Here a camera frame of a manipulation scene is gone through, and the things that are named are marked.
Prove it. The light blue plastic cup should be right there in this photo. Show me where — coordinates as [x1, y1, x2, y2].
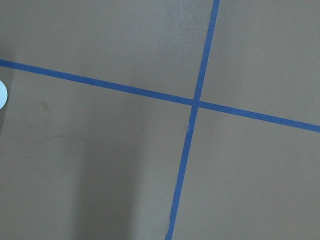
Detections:
[0, 81, 8, 109]

